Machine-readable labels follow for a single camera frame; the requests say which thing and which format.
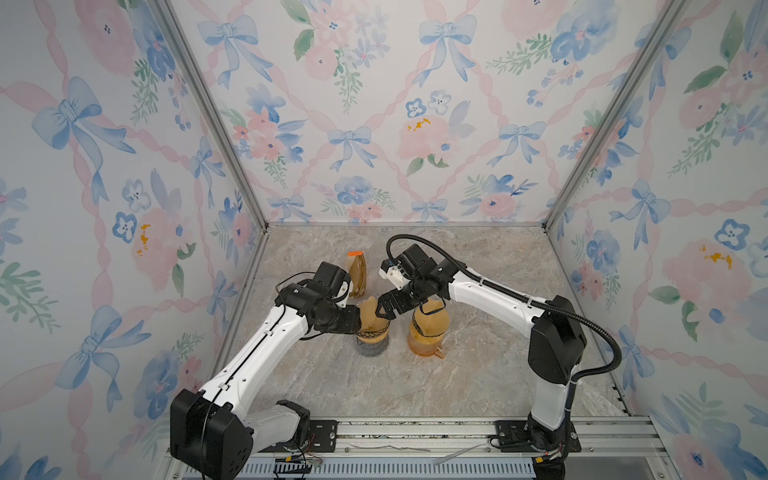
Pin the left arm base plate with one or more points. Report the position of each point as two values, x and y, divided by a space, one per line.
313 436

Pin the right aluminium corner post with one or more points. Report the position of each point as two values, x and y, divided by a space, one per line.
640 67

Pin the aluminium mounting rail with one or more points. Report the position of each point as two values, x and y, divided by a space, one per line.
459 448

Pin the grey ribbed dripper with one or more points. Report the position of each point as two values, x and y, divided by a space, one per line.
373 336

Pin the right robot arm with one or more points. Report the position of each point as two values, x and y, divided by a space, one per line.
556 338

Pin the brown paper coffee filter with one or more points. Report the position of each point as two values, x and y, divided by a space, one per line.
430 322

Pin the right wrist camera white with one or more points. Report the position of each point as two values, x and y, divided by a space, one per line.
394 274

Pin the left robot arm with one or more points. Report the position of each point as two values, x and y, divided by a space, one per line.
210 429

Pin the grey glass carafe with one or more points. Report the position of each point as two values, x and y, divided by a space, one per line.
371 349

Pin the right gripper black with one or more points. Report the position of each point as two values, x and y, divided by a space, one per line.
392 297

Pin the left aluminium corner post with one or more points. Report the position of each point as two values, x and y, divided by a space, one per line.
168 22

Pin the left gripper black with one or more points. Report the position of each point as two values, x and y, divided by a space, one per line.
352 321

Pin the coffee filter pack orange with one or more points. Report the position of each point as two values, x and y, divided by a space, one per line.
356 265

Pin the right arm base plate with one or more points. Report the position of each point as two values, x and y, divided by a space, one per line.
516 435

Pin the orange glass carafe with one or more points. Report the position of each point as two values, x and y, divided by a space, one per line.
420 348

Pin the aluminium corner post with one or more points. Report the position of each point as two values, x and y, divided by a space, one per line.
640 67
168 22

